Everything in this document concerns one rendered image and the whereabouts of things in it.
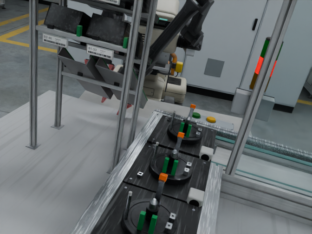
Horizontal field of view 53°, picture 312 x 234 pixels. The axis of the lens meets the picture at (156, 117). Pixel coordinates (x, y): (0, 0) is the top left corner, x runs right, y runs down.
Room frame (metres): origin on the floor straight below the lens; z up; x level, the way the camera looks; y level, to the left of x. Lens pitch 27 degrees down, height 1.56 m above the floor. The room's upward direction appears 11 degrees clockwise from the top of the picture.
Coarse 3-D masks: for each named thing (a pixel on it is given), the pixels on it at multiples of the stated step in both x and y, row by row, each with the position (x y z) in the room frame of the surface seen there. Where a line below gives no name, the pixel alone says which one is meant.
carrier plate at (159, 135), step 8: (160, 120) 1.16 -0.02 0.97; (176, 120) 1.19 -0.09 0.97; (160, 128) 1.10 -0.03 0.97; (208, 128) 1.18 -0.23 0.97; (152, 136) 1.02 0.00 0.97; (160, 136) 1.03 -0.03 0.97; (168, 136) 1.04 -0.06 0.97; (208, 136) 1.11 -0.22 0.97; (160, 144) 0.98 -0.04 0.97; (168, 144) 0.99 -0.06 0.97; (184, 144) 1.01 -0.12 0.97; (200, 144) 1.03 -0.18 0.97; (208, 144) 1.04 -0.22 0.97; (184, 152) 0.96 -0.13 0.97; (192, 152) 0.97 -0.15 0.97
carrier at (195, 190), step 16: (144, 144) 0.95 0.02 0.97; (144, 160) 0.86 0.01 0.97; (160, 160) 0.85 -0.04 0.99; (176, 160) 0.79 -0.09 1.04; (192, 160) 0.91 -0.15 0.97; (128, 176) 0.76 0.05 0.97; (144, 176) 0.77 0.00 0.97; (176, 176) 0.78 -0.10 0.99; (192, 176) 0.82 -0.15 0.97; (176, 192) 0.73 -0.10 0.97; (192, 192) 0.72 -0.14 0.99
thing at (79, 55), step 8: (72, 8) 4.06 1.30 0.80; (80, 8) 4.06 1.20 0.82; (88, 8) 4.06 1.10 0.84; (128, 16) 4.07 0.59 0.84; (72, 40) 4.06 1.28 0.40; (72, 48) 4.06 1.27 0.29; (72, 56) 4.06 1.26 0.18; (80, 56) 4.06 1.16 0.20; (88, 56) 4.06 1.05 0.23; (120, 64) 4.05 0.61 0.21
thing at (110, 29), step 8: (96, 16) 1.01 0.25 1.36; (104, 16) 1.00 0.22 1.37; (96, 24) 1.00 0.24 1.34; (104, 24) 0.99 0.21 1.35; (112, 24) 0.99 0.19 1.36; (120, 24) 0.98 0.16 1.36; (128, 24) 0.98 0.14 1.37; (88, 32) 0.99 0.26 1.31; (96, 32) 0.99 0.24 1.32; (104, 32) 0.98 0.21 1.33; (112, 32) 0.97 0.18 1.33; (120, 32) 0.97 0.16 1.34; (128, 32) 0.98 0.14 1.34; (104, 40) 0.97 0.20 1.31; (112, 40) 0.96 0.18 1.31; (120, 40) 0.95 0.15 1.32; (136, 48) 1.05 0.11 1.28; (136, 56) 1.06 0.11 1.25
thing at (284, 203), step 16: (224, 144) 1.14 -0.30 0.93; (224, 160) 1.04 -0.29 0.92; (224, 176) 0.89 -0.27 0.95; (240, 176) 0.89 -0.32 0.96; (224, 192) 0.89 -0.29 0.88; (240, 192) 0.88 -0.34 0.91; (256, 192) 0.87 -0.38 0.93; (272, 192) 0.86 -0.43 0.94; (288, 192) 0.86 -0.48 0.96; (272, 208) 0.86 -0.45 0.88; (288, 208) 0.85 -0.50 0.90; (304, 208) 0.84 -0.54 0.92
